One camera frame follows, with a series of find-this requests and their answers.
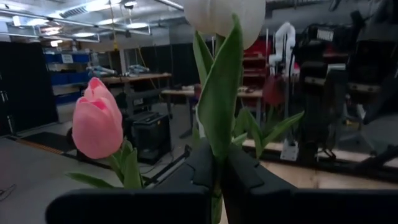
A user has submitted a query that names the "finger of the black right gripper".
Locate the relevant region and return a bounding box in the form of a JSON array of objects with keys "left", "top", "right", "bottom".
[
  {"left": 302, "top": 85, "right": 346, "bottom": 163},
  {"left": 362, "top": 77, "right": 398, "bottom": 126}
]

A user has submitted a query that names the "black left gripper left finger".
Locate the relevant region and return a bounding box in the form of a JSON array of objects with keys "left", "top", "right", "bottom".
[{"left": 45, "top": 139, "right": 219, "bottom": 224}]

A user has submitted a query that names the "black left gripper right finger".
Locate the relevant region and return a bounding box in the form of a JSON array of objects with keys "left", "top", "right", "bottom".
[{"left": 221, "top": 142, "right": 398, "bottom": 224}]

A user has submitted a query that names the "dark red artificial tulip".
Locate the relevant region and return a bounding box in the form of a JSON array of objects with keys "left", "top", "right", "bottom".
[{"left": 238, "top": 75, "right": 305, "bottom": 159}]

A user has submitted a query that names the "pink artificial tulip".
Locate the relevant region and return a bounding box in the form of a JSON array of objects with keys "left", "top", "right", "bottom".
[
  {"left": 83, "top": 77, "right": 123, "bottom": 108},
  {"left": 67, "top": 95, "right": 144, "bottom": 190}
]

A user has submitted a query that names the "white artificial tulip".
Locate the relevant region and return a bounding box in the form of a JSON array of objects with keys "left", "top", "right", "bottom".
[{"left": 182, "top": 0, "right": 267, "bottom": 224}]

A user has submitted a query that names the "black case with yellow label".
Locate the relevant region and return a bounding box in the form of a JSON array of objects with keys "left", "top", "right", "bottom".
[{"left": 124, "top": 111, "right": 172, "bottom": 165}]

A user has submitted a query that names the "light wooden table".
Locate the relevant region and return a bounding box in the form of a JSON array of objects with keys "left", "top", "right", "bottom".
[{"left": 160, "top": 86, "right": 265, "bottom": 139}]

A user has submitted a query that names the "red tool cabinet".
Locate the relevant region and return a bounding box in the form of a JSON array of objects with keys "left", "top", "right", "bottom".
[{"left": 242, "top": 39, "right": 269, "bottom": 90}]

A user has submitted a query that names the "black floor mat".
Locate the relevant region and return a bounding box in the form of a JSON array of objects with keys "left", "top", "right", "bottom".
[{"left": 18, "top": 131, "right": 78, "bottom": 155}]

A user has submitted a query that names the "wooden workbench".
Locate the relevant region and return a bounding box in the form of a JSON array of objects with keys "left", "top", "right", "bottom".
[{"left": 99, "top": 72, "right": 174, "bottom": 119}]

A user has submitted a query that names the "blue storage bin shelf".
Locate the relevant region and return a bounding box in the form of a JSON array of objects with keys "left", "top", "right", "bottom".
[{"left": 43, "top": 51, "right": 93, "bottom": 105}]

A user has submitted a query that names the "round ceiling light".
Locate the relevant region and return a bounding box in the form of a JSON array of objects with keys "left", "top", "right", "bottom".
[
  {"left": 72, "top": 30, "right": 96, "bottom": 39},
  {"left": 26, "top": 17, "right": 50, "bottom": 27},
  {"left": 126, "top": 21, "right": 150, "bottom": 30}
]

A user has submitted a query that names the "black aluminium table frame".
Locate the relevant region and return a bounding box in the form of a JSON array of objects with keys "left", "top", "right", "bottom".
[{"left": 141, "top": 136, "right": 398, "bottom": 187}]

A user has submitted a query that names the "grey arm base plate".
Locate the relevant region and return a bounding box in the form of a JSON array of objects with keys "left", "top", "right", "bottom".
[{"left": 280, "top": 139, "right": 300, "bottom": 162}]

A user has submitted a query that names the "yellow hanging cable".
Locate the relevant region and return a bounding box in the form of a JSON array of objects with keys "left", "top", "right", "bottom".
[{"left": 108, "top": 0, "right": 121, "bottom": 52}]

